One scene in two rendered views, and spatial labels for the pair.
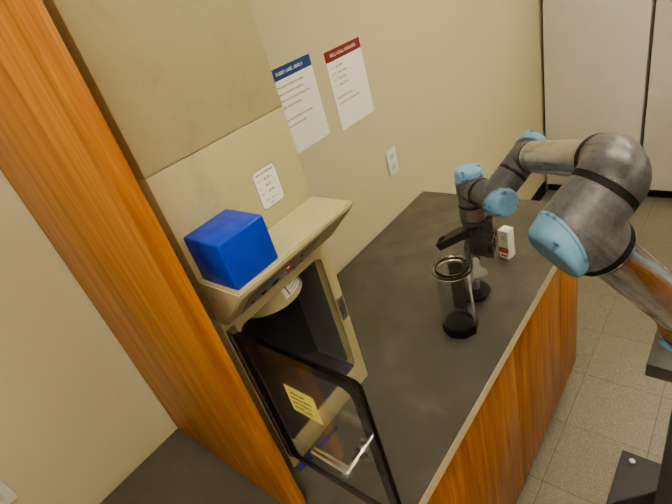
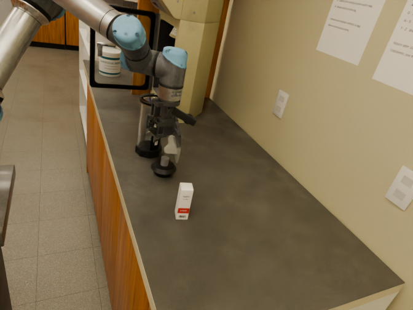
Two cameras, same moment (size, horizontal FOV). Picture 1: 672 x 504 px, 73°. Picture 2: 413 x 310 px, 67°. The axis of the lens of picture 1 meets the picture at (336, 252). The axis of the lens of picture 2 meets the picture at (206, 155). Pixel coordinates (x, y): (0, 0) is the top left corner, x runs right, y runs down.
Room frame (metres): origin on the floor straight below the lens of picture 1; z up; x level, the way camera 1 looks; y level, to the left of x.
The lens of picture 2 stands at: (1.47, -1.27, 1.56)
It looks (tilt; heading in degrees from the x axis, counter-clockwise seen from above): 29 degrees down; 104
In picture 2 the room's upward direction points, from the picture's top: 13 degrees clockwise
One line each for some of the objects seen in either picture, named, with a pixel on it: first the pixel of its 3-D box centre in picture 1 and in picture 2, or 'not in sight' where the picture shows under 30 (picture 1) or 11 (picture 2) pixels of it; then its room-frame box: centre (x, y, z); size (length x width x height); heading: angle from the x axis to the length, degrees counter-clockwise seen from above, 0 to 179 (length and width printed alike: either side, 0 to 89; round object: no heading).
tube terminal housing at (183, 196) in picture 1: (252, 293); (191, 36); (0.91, 0.22, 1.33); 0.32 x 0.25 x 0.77; 133
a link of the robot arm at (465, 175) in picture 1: (470, 186); (172, 67); (1.10, -0.40, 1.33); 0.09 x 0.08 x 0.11; 12
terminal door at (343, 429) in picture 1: (319, 428); (121, 50); (0.59, 0.13, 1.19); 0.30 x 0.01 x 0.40; 43
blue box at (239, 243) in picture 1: (231, 248); not in sight; (0.71, 0.17, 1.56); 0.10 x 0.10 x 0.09; 43
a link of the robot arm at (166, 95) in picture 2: (472, 210); (170, 93); (1.11, -0.40, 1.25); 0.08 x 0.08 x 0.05
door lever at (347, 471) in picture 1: (338, 455); not in sight; (0.52, 0.10, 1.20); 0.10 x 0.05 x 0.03; 43
